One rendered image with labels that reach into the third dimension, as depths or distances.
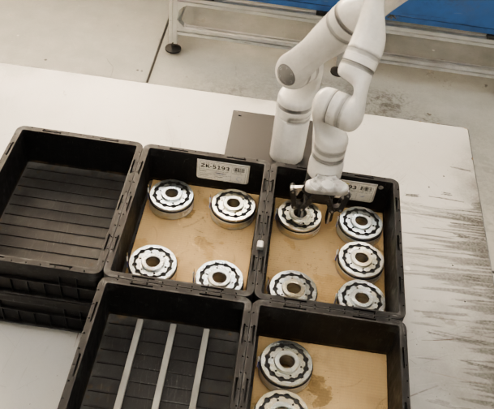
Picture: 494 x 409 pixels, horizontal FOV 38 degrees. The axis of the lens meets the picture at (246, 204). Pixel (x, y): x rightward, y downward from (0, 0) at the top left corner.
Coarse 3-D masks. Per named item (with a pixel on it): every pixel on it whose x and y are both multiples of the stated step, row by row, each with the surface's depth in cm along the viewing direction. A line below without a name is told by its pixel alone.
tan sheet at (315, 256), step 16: (320, 208) 171; (320, 224) 168; (272, 240) 163; (288, 240) 163; (304, 240) 164; (320, 240) 164; (336, 240) 165; (272, 256) 159; (288, 256) 160; (304, 256) 160; (320, 256) 161; (272, 272) 156; (304, 272) 157; (320, 272) 158; (336, 272) 158; (320, 288) 154; (336, 288) 155
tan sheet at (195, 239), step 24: (216, 192) 172; (144, 216) 164; (192, 216) 166; (144, 240) 159; (168, 240) 160; (192, 240) 161; (216, 240) 161; (240, 240) 162; (192, 264) 156; (240, 264) 157
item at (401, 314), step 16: (272, 176) 163; (352, 176) 165; (368, 176) 166; (272, 192) 161; (272, 208) 156; (400, 208) 160; (400, 224) 156; (400, 240) 153; (400, 256) 149; (256, 272) 143; (400, 272) 147; (256, 288) 140; (400, 288) 145; (304, 304) 139; (320, 304) 139; (336, 304) 139; (400, 304) 141; (400, 320) 139
